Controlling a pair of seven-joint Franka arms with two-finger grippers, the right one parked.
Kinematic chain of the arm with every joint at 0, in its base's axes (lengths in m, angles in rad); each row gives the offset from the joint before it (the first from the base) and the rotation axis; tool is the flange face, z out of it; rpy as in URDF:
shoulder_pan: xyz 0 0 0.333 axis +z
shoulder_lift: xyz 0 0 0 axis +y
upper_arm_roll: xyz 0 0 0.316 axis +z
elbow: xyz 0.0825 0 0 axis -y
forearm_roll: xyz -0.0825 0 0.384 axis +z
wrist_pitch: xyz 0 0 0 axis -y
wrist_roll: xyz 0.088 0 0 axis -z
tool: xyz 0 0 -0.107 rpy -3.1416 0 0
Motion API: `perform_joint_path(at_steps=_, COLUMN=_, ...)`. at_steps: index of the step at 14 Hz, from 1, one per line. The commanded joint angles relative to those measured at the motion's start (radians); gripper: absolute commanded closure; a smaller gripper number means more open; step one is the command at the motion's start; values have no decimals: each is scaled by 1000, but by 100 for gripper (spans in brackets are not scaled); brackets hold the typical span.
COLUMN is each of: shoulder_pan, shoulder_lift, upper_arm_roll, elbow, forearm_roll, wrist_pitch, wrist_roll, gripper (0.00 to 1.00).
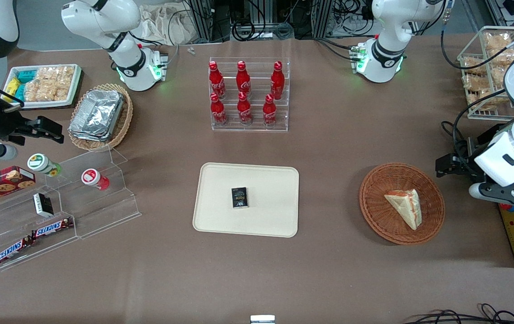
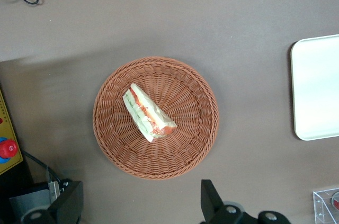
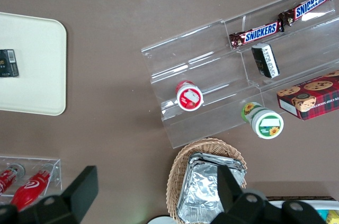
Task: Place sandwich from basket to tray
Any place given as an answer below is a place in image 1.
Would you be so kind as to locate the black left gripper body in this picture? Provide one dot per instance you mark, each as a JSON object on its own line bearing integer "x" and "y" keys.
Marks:
{"x": 465, "y": 164}

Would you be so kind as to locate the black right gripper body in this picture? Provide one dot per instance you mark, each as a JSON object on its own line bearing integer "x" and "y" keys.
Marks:
{"x": 1, "y": 126}

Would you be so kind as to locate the triangle sandwich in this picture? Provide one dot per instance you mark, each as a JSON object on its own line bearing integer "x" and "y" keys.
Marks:
{"x": 405, "y": 204}

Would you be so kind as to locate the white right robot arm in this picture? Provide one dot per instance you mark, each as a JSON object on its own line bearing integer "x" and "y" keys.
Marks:
{"x": 126, "y": 63}

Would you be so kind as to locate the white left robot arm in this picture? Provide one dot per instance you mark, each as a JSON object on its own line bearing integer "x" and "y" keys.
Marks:
{"x": 387, "y": 54}

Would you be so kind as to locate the white rectangular snack tray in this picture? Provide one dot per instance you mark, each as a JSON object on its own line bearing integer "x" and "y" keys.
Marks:
{"x": 74, "y": 92}

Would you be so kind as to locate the brown round wicker basket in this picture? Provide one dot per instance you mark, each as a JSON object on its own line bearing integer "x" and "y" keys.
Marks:
{"x": 374, "y": 202}

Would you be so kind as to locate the light oval wicker basket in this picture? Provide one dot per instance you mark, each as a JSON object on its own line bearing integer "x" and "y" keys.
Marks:
{"x": 124, "y": 121}

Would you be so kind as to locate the cream plastic tray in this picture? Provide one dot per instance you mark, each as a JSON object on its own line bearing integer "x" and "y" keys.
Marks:
{"x": 266, "y": 216}

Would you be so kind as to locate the green lid drink bottle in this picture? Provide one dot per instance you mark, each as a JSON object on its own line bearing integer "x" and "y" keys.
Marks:
{"x": 41, "y": 163}

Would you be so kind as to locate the rice cracker bag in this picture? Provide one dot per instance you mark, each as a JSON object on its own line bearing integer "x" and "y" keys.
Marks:
{"x": 47, "y": 72}
{"x": 46, "y": 91}
{"x": 32, "y": 91}
{"x": 62, "y": 91}
{"x": 66, "y": 73}

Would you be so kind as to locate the teal snack packet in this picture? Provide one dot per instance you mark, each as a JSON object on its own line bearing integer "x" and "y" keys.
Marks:
{"x": 20, "y": 92}
{"x": 26, "y": 76}

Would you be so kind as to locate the yellow snack packet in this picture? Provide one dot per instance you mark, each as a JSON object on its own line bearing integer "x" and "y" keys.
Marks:
{"x": 11, "y": 86}

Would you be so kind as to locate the stacked foil containers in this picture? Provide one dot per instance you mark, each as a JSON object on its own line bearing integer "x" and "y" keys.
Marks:
{"x": 97, "y": 114}

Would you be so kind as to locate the red cookie box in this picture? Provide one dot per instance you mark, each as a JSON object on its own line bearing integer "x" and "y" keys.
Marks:
{"x": 0, "y": 184}

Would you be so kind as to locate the clear bag of crackers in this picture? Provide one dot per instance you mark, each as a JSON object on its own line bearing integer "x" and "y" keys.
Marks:
{"x": 507, "y": 57}
{"x": 475, "y": 82}
{"x": 482, "y": 99}
{"x": 473, "y": 64}
{"x": 497, "y": 41}

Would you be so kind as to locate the red lid drink bottle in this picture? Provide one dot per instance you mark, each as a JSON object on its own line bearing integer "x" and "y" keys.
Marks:
{"x": 92, "y": 177}

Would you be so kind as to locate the black and white small box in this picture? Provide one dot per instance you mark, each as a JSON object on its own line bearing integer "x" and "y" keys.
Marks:
{"x": 42, "y": 204}

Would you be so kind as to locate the Snickers bar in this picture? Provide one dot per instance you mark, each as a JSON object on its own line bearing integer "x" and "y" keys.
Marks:
{"x": 52, "y": 228}
{"x": 13, "y": 251}

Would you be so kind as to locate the clear acrylic step shelf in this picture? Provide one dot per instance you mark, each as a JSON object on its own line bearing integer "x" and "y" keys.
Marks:
{"x": 104, "y": 211}

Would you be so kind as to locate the beige cloth bag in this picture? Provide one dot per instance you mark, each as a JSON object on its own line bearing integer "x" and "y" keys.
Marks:
{"x": 167, "y": 24}

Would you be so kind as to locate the small clear plastic piece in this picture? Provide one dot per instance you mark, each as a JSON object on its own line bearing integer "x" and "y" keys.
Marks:
{"x": 191, "y": 51}

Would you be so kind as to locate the red cola bottle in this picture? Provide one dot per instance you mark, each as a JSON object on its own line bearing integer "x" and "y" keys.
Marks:
{"x": 218, "y": 111}
{"x": 244, "y": 110}
{"x": 216, "y": 81}
{"x": 277, "y": 82}
{"x": 269, "y": 112}
{"x": 243, "y": 81}

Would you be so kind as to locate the clear acrylic bottle rack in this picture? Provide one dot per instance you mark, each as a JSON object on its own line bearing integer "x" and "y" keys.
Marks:
{"x": 257, "y": 90}

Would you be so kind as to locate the white silver edge object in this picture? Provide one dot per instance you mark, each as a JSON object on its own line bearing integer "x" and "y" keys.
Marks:
{"x": 262, "y": 319}

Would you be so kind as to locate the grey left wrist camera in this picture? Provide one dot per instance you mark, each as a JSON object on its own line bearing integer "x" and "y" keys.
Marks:
{"x": 502, "y": 193}

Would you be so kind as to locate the aluminium frame post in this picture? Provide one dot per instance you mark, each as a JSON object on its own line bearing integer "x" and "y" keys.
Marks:
{"x": 322, "y": 18}
{"x": 203, "y": 20}

